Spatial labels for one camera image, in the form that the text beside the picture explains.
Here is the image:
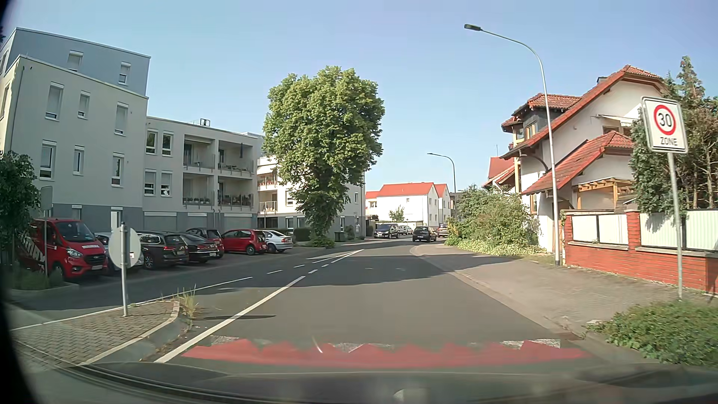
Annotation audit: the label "large green tree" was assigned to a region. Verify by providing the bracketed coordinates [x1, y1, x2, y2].
[262, 65, 386, 249]

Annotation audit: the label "white building with balconies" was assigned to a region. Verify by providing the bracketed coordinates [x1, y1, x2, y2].
[257, 154, 366, 239]

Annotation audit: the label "grey asphalt road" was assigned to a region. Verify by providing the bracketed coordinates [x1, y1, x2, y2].
[8, 237, 595, 371]

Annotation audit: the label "green bushes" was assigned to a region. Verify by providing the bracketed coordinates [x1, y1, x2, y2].
[444, 185, 542, 258]

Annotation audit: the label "row of parked cars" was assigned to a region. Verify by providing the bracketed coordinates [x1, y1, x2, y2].
[94, 227, 295, 271]

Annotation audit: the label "road markings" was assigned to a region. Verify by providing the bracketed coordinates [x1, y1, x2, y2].
[11, 248, 590, 370]

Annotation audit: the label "car's own bonnet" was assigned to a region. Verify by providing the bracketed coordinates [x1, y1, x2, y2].
[34, 359, 718, 404]

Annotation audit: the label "paved pavement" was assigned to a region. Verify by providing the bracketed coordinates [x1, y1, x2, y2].
[411, 242, 718, 337]

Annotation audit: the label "white house red tiled roof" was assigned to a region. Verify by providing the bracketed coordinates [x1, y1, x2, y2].
[481, 64, 668, 253]

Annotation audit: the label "grey apartment building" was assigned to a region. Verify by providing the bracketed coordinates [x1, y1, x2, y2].
[0, 27, 264, 233]

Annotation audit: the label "red van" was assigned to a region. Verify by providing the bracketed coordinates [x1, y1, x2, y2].
[18, 218, 109, 281]

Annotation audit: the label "paved traffic island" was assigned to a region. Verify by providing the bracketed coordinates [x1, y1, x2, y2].
[11, 300, 188, 367]

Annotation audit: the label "conifer trees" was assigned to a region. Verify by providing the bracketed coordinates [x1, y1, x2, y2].
[628, 55, 718, 215]

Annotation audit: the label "low green shrub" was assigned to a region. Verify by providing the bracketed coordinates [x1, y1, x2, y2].
[589, 300, 718, 368]

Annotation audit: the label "dark green bush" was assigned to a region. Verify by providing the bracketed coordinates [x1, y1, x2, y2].
[0, 150, 41, 270]

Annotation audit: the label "tall curved lamp post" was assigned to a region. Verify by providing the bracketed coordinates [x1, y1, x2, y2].
[464, 24, 562, 267]

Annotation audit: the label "round sign on post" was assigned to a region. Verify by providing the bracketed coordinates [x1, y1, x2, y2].
[108, 222, 142, 318]

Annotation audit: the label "red brick wall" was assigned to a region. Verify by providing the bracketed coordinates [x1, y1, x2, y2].
[562, 209, 718, 294]

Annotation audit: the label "speed zone sign on post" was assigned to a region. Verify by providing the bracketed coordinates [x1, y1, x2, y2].
[641, 96, 690, 300]

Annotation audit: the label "rectangular sign on post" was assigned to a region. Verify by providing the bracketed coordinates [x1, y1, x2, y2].
[39, 185, 54, 275]

